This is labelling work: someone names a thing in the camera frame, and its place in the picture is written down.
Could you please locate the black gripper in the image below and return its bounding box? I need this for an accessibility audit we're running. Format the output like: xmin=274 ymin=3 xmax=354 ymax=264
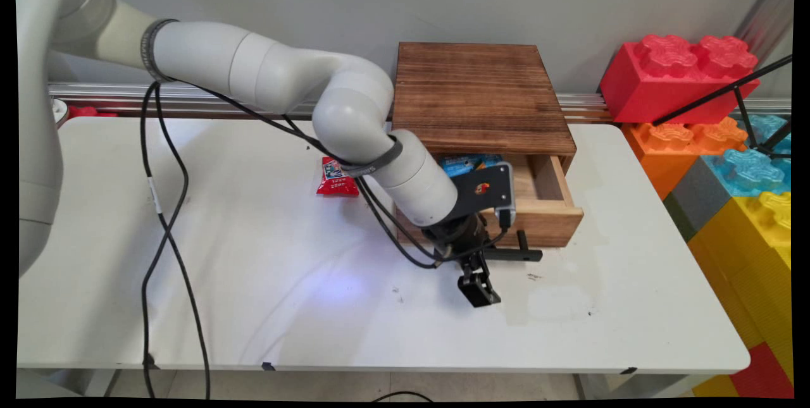
xmin=421 ymin=213 xmax=502 ymax=309

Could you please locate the wooden drawer with black handle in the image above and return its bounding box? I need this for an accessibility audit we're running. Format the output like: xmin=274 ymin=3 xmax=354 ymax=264
xmin=396 ymin=154 xmax=585 ymax=264

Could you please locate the blue snack packet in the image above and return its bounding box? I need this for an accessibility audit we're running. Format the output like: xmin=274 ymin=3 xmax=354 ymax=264
xmin=439 ymin=154 xmax=504 ymax=178

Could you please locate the red snack packet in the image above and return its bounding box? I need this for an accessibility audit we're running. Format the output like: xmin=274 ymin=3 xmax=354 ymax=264
xmin=316 ymin=156 xmax=360 ymax=198

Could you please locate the dark wooden drawer cabinet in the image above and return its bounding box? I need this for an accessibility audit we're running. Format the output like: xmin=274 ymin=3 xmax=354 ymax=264
xmin=390 ymin=42 xmax=578 ymax=175

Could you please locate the large orange toy block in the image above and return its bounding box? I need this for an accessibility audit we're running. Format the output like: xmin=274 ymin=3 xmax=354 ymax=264
xmin=621 ymin=118 xmax=748 ymax=201

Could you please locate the large grey toy block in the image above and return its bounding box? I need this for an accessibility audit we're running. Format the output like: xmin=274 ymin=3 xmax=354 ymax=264
xmin=663 ymin=156 xmax=735 ymax=243

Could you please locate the large yellow toy block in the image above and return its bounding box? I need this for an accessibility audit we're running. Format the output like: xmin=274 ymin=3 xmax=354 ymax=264
xmin=687 ymin=192 xmax=794 ymax=398

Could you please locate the large red toy block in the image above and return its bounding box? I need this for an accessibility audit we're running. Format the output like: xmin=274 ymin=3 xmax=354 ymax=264
xmin=599 ymin=35 xmax=760 ymax=126

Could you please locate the large light blue toy block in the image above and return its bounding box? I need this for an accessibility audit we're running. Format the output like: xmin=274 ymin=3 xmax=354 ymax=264
xmin=699 ymin=114 xmax=792 ymax=199

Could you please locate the small red toy block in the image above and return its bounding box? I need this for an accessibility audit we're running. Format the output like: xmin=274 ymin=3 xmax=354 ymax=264
xmin=728 ymin=342 xmax=795 ymax=399

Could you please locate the black tripod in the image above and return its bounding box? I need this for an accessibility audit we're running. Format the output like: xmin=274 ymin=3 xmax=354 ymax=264
xmin=652 ymin=54 xmax=794 ymax=159

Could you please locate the flat red object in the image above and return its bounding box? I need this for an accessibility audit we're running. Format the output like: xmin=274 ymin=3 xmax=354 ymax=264
xmin=68 ymin=104 xmax=119 ymax=120

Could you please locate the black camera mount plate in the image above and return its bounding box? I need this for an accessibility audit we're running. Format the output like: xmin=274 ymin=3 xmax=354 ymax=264
xmin=451 ymin=164 xmax=513 ymax=221

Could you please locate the black floor cable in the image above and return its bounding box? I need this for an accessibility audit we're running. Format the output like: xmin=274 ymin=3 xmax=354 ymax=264
xmin=370 ymin=390 xmax=435 ymax=404

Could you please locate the narrow black velcro strap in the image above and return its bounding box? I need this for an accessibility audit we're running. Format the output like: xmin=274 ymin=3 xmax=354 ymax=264
xmin=340 ymin=135 xmax=404 ymax=179

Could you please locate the plain black arm cable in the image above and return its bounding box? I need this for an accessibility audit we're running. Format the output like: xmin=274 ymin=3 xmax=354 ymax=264
xmin=152 ymin=79 xmax=510 ymax=400

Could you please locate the wide black velcro strap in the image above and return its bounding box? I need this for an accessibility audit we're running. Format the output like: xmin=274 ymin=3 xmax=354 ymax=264
xmin=140 ymin=18 xmax=179 ymax=84

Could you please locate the aluminium corner post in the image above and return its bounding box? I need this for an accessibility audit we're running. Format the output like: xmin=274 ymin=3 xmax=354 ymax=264
xmin=733 ymin=0 xmax=795 ymax=66

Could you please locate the aluminium wall rail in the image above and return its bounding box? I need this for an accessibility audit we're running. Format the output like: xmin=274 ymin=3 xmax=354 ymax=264
xmin=47 ymin=82 xmax=792 ymax=125

